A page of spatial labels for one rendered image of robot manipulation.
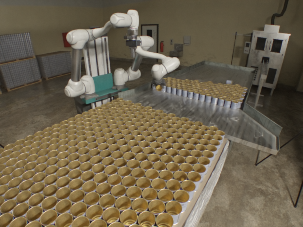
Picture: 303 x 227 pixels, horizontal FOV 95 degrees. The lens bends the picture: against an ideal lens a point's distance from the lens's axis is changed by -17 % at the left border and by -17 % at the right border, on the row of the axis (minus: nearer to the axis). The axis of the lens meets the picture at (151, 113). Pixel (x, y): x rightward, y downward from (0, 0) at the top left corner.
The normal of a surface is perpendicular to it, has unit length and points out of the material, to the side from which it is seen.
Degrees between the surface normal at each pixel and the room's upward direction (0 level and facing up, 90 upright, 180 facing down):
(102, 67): 90
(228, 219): 0
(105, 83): 90
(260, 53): 90
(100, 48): 90
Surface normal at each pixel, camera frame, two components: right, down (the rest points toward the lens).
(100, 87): 0.69, 0.34
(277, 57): -0.58, 0.38
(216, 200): 0.00, -0.88
